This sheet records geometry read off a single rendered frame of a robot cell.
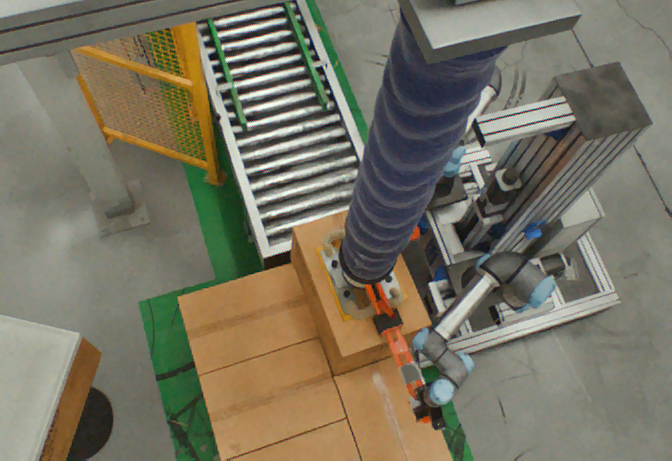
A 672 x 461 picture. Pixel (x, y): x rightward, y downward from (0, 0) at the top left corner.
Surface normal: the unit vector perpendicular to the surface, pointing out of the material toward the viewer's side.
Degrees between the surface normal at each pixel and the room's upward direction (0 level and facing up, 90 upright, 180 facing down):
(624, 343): 0
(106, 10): 90
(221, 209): 0
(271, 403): 0
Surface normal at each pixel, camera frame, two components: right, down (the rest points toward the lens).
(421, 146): -0.26, 0.76
